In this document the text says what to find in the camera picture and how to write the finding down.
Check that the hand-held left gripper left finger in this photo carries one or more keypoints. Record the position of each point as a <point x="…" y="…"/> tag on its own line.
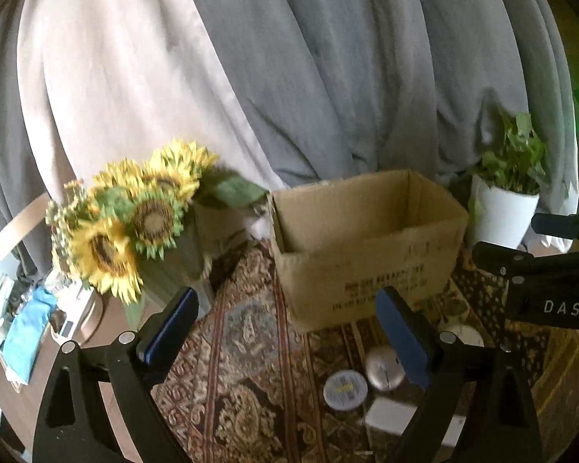
<point x="173" y="328"/>

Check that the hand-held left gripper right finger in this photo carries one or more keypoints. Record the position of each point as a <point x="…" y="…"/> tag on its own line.
<point x="405" y="342"/>

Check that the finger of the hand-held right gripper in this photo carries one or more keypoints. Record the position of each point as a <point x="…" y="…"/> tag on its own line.
<point x="497" y="258"/>
<point x="564" y="225"/>

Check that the white remote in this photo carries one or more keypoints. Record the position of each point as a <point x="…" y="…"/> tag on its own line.
<point x="391" y="415"/>

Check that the brown cardboard box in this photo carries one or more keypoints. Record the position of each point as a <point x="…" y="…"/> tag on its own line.
<point x="366" y="270"/>

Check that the round silver object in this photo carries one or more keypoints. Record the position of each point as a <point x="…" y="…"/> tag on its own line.
<point x="383" y="369"/>

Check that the green plant in white pot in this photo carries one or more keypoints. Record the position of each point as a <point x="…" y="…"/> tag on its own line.
<point x="504" y="212"/>

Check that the round tin with white lid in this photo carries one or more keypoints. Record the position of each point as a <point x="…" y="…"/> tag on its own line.
<point x="345" y="389"/>

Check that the patterned brown tablecloth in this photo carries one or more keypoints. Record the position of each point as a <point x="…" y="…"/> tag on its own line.
<point x="251" y="347"/>

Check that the sunflower bouquet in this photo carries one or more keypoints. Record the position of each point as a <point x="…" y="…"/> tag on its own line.
<point x="149" y="217"/>

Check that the blue cloth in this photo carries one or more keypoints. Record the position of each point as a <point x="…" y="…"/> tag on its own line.
<point x="26" y="333"/>

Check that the grey curtain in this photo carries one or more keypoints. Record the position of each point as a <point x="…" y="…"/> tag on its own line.
<point x="5" y="154"/>
<point x="342" y="67"/>

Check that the beige curtain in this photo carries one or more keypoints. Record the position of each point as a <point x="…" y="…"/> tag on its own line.
<point x="125" y="82"/>

